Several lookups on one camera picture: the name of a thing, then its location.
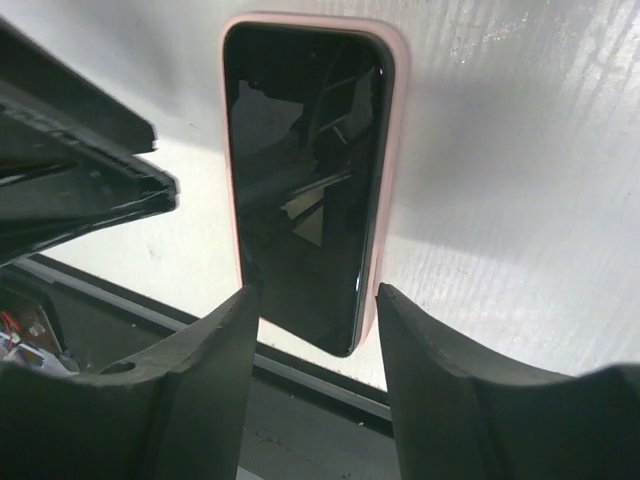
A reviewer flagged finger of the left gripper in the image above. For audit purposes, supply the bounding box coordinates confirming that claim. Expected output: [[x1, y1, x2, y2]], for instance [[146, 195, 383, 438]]
[[1, 84, 178, 265], [1, 19, 156, 153]]

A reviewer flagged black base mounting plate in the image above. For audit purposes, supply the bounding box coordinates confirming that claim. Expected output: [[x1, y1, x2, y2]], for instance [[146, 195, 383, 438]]
[[1, 256, 400, 479]]

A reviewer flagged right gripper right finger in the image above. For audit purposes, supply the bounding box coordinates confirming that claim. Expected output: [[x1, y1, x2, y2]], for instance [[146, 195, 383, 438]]
[[376, 284, 639, 479]]

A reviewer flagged pink phone case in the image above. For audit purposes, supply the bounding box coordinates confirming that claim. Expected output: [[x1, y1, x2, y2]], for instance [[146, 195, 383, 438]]
[[217, 11, 411, 346]]

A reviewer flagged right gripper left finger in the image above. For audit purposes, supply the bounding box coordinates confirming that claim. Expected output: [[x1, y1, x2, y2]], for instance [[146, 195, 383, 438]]
[[1, 286, 259, 479]]

